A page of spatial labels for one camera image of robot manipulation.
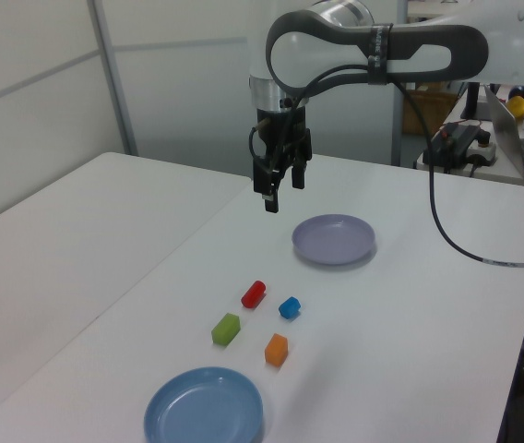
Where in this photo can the green rectangular block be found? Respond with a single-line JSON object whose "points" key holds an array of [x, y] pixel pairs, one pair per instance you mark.
{"points": [[225, 328]]}

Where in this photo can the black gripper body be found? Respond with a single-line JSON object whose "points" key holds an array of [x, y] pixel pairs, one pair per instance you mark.
{"points": [[280, 129]]}

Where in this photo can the grey laptop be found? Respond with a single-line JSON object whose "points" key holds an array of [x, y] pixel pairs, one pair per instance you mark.
{"points": [[506, 134]]}

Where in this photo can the blue plate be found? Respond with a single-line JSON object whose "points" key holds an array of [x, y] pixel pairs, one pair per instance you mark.
{"points": [[202, 410]]}

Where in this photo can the purple plate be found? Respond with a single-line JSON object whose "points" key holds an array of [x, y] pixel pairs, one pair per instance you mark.
{"points": [[333, 240]]}

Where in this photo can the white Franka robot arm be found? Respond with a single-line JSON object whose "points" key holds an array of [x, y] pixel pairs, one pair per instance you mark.
{"points": [[317, 46]]}

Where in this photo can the white background desk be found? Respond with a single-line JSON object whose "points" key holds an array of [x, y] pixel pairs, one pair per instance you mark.
{"points": [[492, 177]]}

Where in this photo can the small blue block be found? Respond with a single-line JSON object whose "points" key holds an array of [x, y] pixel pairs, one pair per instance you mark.
{"points": [[289, 307]]}

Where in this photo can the red cylinder block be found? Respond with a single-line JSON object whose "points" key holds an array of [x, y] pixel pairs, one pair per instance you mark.
{"points": [[253, 294]]}

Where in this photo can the black electronics box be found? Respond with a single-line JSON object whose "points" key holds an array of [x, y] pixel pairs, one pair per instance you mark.
{"points": [[456, 138]]}

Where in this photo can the yellow ball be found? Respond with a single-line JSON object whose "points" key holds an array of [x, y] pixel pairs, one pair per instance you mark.
{"points": [[517, 108]]}

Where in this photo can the orange rectangular block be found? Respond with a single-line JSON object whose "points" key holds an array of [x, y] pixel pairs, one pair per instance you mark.
{"points": [[276, 350]]}

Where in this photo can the dark blue ball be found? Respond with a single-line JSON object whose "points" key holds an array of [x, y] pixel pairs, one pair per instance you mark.
{"points": [[521, 91]]}

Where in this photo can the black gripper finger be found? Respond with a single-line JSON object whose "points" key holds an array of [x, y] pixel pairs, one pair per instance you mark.
{"points": [[300, 171], [264, 177]]}

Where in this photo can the white emergency stop box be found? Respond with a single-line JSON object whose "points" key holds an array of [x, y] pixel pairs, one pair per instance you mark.
{"points": [[484, 154]]}

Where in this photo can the grey partition post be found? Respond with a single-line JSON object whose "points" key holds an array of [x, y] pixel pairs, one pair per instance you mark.
{"points": [[396, 129], [113, 83]]}

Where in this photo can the brown cardboard box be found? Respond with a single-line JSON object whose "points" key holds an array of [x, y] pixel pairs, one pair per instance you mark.
{"points": [[421, 113]]}

